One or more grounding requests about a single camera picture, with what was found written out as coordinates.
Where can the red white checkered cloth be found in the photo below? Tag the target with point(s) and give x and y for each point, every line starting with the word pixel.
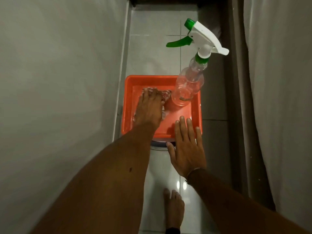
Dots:
pixel 167 94

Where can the person's right hand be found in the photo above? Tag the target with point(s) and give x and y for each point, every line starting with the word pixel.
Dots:
pixel 189 153

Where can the orange plastic tray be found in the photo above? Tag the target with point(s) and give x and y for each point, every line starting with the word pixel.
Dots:
pixel 187 112

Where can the grey round stool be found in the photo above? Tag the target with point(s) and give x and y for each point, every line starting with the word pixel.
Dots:
pixel 159 143

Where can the clear spray bottle green trigger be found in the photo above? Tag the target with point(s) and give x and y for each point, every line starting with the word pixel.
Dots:
pixel 191 80

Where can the white curtain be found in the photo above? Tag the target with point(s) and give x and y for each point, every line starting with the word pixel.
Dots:
pixel 280 95

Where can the dark grey side frame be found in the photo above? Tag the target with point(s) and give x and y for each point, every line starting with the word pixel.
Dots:
pixel 240 95

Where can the person's left hand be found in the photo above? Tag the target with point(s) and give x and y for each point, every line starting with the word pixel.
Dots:
pixel 148 109

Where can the black trousers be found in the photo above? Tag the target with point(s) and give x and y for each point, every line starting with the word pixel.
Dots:
pixel 173 231

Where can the person's left forearm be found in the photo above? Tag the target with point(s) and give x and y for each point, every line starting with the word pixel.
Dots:
pixel 109 182

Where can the person's right forearm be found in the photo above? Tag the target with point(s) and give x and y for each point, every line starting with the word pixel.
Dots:
pixel 231 207

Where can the person's right foot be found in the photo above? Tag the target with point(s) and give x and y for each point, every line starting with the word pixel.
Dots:
pixel 174 209

